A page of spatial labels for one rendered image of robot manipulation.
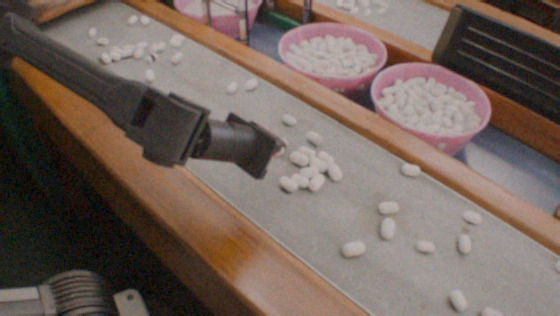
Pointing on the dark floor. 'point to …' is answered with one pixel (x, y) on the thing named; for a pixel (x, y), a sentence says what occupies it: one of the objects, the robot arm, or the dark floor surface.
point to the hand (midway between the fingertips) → (276, 150)
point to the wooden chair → (535, 9)
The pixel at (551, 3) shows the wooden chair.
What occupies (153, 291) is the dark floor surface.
